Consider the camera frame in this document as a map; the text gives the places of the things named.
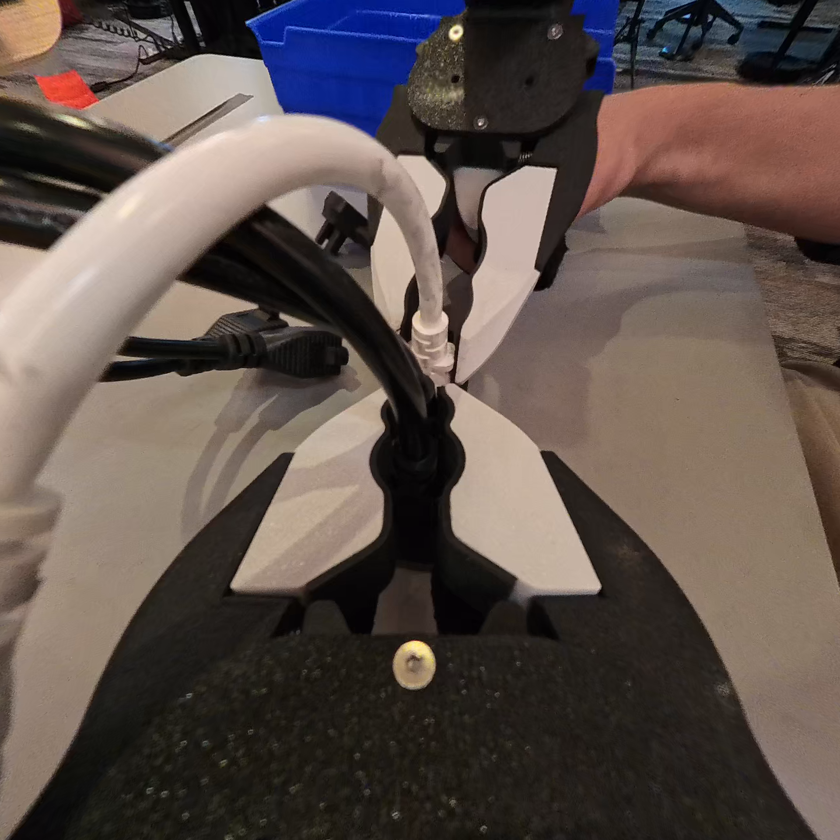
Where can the tan woven hat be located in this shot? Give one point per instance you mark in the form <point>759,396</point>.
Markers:
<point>26,26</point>

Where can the person's right hand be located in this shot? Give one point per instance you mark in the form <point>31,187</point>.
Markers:
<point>464,248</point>

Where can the person's right forearm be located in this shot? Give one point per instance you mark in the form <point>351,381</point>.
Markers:
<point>709,157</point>

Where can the black tripod stand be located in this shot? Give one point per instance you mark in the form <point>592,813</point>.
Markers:
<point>631,39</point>

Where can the blue plastic bin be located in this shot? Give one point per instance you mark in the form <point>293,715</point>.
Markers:
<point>328,59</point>

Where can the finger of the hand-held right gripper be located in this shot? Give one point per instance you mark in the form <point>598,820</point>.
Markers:
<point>390,256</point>
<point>512,249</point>

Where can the red paper sheet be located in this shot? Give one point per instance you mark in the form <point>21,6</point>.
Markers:
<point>65,90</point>

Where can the grey metal strip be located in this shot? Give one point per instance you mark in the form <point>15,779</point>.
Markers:
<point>207,117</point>

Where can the white desk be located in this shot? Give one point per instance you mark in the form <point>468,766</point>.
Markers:
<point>656,426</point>

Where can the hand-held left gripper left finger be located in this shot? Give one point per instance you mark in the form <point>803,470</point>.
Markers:
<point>315,518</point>

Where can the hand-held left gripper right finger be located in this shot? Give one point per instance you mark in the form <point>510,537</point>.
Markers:
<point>525,518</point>

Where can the black power plug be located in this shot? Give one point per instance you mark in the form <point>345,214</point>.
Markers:
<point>341,216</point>

